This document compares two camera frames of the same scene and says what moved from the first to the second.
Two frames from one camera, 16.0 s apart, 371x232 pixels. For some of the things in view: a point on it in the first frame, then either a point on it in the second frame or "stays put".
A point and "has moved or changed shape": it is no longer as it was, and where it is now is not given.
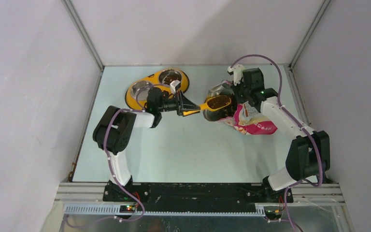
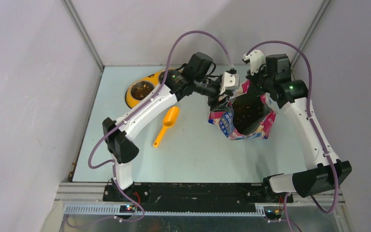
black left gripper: [185, 107] → [221, 105]
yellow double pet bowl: [136, 96] stays put
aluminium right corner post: [289, 67] stays put
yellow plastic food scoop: [216, 103] has moved or changed shape
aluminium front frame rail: [326, 195] stays put
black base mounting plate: [194, 193] stays put
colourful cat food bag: [241, 116] has moved or changed shape
